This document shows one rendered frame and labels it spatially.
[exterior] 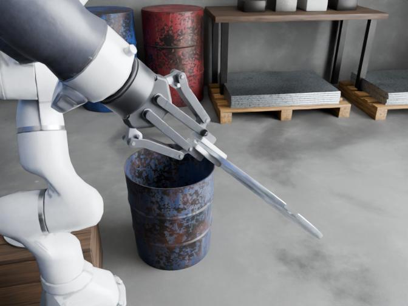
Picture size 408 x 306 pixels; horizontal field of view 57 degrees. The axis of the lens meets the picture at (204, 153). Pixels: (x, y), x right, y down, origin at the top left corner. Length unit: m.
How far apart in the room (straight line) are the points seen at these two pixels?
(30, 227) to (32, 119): 0.25
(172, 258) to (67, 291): 0.82
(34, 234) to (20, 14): 0.65
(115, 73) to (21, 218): 0.58
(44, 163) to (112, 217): 1.35
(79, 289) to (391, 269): 1.48
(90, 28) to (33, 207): 0.59
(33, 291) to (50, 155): 0.86
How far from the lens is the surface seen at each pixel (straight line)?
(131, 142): 0.53
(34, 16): 0.42
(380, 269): 2.07
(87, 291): 1.12
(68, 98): 0.50
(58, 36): 0.43
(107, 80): 0.46
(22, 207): 0.97
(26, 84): 0.89
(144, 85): 0.48
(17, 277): 1.65
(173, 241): 1.76
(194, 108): 0.56
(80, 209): 0.94
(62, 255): 1.03
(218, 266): 1.91
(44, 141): 0.95
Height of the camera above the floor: 1.34
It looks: 28 degrees down
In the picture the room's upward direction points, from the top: straight up
